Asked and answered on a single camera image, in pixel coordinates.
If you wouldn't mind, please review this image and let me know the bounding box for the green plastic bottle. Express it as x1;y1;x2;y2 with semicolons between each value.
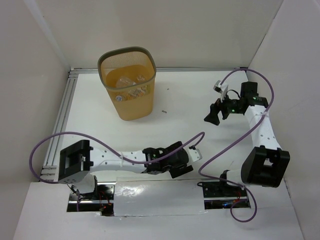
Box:
141;85;151;95

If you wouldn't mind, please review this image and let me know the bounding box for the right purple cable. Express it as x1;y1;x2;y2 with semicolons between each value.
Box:
198;68;276;223

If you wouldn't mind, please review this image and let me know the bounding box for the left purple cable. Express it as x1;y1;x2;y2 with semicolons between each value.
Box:
29;131;206;213

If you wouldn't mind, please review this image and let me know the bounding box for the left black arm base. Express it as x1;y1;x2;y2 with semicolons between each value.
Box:
66;184;115;217

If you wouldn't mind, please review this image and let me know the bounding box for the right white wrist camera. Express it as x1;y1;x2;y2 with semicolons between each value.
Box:
213;80;229;102

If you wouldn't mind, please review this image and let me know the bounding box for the white taped cover plate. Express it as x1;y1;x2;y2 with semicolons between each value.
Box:
113;179;206;217

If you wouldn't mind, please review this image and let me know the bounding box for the aluminium frame rail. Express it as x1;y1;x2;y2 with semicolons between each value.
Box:
39;66;247;176

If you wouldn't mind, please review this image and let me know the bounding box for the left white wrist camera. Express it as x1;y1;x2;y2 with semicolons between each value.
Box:
186;147;203;164

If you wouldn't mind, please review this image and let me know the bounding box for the clear bottle white cap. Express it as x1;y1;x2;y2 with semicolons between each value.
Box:
136;74;148;83

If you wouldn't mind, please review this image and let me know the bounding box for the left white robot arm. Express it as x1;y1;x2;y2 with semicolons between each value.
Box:
58;140;201;200

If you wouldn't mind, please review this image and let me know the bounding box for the white orange label bottle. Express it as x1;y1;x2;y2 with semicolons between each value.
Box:
115;76;137;89

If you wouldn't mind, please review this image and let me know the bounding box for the blue label plastic bottle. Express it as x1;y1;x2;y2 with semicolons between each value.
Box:
115;95;125;102

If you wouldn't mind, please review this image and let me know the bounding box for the orange label yellow cap bottle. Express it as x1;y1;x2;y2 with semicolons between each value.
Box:
128;88;146;99

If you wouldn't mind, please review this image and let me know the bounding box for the orange mesh waste bin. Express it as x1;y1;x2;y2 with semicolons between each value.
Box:
97;46;157;121

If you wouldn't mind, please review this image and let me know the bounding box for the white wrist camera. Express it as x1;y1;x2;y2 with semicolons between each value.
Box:
186;147;203;164
213;80;229;102

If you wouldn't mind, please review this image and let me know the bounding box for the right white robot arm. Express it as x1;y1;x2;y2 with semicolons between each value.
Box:
204;81;290;196

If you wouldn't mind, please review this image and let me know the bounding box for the purple cable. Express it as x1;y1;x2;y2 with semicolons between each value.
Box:
198;68;276;223
29;131;206;213

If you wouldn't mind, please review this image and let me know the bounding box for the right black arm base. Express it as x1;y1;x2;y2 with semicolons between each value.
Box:
197;181;251;210

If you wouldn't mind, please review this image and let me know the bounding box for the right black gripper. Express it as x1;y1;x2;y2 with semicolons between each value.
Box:
204;90;243;126

